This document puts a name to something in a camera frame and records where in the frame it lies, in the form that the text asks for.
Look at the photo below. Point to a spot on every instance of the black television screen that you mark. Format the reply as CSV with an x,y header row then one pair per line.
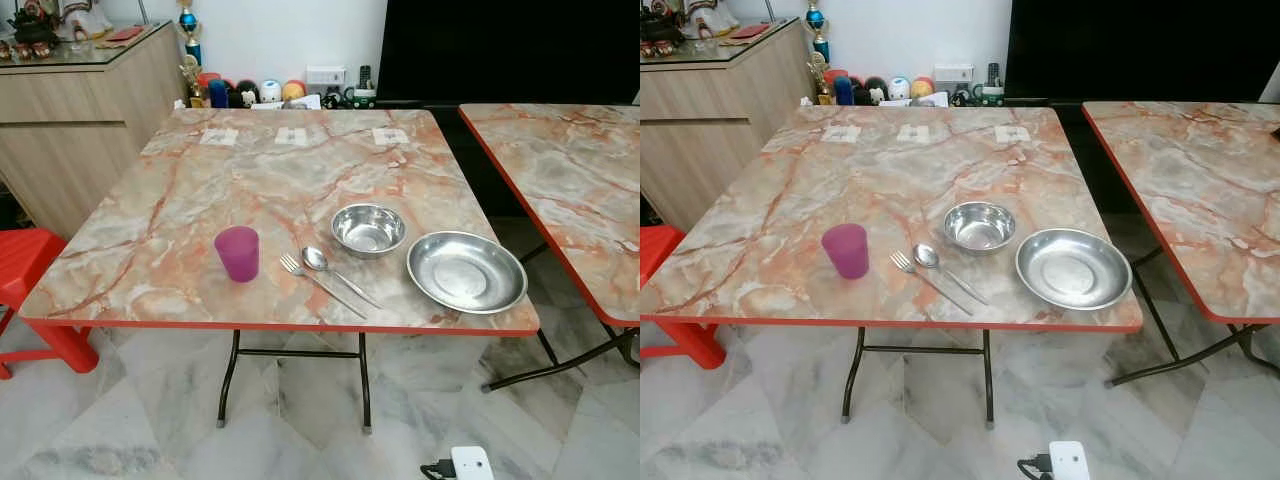
x,y
1140,50

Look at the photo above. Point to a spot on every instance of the steel fork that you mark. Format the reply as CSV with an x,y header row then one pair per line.
x,y
318,283
928,281

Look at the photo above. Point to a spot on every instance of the orange round toy figure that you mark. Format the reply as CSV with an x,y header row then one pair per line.
x,y
293,91
922,88

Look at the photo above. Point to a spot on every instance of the steel spoon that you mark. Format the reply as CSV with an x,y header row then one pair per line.
x,y
945,269
335,271

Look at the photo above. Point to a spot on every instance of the small steel bowl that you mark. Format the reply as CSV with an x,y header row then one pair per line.
x,y
979,225
368,229

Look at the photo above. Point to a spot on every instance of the marble pattern folding table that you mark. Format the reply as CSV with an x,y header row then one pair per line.
x,y
575,190
280,215
1200,200
890,215

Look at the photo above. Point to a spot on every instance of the red plastic stool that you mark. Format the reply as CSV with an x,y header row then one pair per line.
x,y
670,300
25,290

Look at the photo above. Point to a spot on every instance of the small gold trophy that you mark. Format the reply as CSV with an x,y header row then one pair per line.
x,y
191,82
821,80

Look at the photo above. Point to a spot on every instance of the blue gold trophy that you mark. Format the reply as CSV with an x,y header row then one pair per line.
x,y
817,22
188,25

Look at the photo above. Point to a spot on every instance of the white paper label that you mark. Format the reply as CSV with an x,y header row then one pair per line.
x,y
292,136
219,136
914,132
841,133
1012,133
390,136

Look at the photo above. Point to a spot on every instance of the wooden cabinet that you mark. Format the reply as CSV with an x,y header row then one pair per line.
x,y
70,130
710,125

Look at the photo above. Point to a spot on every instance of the white round toy figure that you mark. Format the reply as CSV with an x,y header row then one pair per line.
x,y
899,88
270,90

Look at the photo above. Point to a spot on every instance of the purple plastic cup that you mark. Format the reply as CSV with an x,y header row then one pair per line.
x,y
237,255
846,252

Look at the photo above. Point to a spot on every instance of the white wall socket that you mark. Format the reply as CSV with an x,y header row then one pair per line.
x,y
325,76
952,73

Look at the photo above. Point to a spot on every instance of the white robot foot part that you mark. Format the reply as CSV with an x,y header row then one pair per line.
x,y
1068,461
470,464

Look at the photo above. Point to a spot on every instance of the large steel plate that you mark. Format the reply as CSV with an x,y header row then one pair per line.
x,y
466,272
1074,268

